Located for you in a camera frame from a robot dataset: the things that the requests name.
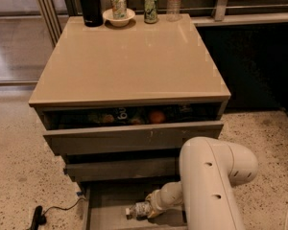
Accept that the can in bowl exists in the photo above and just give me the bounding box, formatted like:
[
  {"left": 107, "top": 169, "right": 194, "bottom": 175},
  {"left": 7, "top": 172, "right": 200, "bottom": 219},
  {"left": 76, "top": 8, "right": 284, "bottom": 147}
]
[{"left": 111, "top": 0, "right": 127, "bottom": 18}]

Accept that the drawer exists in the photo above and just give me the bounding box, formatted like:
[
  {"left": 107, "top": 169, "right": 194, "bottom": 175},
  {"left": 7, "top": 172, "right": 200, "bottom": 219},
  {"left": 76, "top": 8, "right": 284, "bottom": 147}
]
[
  {"left": 83, "top": 177, "right": 187, "bottom": 230},
  {"left": 41, "top": 103, "right": 225, "bottom": 156},
  {"left": 64, "top": 149, "right": 180, "bottom": 182}
]

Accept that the black insulated flask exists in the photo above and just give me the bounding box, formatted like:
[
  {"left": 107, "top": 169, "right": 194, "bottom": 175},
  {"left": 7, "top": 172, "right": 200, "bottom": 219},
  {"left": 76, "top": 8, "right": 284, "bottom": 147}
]
[{"left": 80, "top": 0, "right": 103, "bottom": 27}]

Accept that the cream bowl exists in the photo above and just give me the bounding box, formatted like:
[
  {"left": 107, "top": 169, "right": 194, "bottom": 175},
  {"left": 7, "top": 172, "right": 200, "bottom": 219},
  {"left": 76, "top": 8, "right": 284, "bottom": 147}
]
[{"left": 103, "top": 9, "right": 135, "bottom": 27}]

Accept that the black cable with plug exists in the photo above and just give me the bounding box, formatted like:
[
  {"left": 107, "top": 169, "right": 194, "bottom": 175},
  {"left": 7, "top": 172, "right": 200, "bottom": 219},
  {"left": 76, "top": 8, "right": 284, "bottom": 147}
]
[{"left": 28, "top": 196, "right": 86, "bottom": 230}]

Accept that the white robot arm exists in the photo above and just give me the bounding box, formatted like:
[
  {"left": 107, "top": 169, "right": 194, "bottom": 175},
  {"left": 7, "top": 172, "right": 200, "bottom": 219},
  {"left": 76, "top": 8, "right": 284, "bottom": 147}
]
[{"left": 146, "top": 137, "right": 258, "bottom": 230}]

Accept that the top drawer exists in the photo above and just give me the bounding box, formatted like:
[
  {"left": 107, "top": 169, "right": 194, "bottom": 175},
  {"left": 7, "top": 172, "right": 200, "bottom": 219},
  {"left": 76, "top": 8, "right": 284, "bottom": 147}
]
[{"left": 41, "top": 103, "right": 225, "bottom": 156}]

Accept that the green drink can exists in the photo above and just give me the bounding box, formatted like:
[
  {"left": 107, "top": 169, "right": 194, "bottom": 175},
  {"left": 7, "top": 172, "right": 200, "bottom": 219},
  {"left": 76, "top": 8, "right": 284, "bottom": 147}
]
[{"left": 144, "top": 0, "right": 157, "bottom": 24}]

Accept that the middle drawer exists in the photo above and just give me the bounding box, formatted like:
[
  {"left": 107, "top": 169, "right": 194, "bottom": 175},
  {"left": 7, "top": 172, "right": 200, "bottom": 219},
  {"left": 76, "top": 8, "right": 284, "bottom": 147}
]
[{"left": 64, "top": 149, "right": 180, "bottom": 182}]

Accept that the orange fruit in drawer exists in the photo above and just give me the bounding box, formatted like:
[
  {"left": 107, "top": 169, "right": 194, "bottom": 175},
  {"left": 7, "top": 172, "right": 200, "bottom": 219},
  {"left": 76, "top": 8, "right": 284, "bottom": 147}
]
[{"left": 148, "top": 110, "right": 166, "bottom": 124}]

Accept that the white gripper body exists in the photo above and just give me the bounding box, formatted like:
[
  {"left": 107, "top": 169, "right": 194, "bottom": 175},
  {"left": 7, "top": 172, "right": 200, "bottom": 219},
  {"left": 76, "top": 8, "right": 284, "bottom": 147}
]
[{"left": 149, "top": 190, "right": 166, "bottom": 214}]

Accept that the dark snack bag in drawer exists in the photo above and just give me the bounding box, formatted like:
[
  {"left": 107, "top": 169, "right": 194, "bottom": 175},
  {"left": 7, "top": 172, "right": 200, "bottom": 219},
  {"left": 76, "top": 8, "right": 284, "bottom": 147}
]
[{"left": 87, "top": 107, "right": 147, "bottom": 126}]

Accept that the blue labelled plastic bottle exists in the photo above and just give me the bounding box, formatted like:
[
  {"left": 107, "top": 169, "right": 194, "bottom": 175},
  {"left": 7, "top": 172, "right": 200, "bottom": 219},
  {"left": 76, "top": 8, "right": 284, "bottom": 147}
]
[{"left": 126, "top": 201, "right": 152, "bottom": 219}]

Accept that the clear water bottle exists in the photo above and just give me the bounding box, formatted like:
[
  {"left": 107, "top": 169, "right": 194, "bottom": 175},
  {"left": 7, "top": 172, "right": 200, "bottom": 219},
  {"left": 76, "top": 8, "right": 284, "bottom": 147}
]
[{"left": 166, "top": 0, "right": 181, "bottom": 22}]

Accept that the tan drawer cabinet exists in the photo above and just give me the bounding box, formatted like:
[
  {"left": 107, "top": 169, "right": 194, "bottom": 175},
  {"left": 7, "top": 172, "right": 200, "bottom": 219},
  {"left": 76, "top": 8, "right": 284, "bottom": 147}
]
[{"left": 28, "top": 13, "right": 231, "bottom": 184}]

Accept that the bottom drawer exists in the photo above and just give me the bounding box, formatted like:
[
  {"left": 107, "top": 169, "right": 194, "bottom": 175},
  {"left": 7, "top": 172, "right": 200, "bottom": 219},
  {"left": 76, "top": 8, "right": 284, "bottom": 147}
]
[{"left": 83, "top": 177, "right": 187, "bottom": 230}]

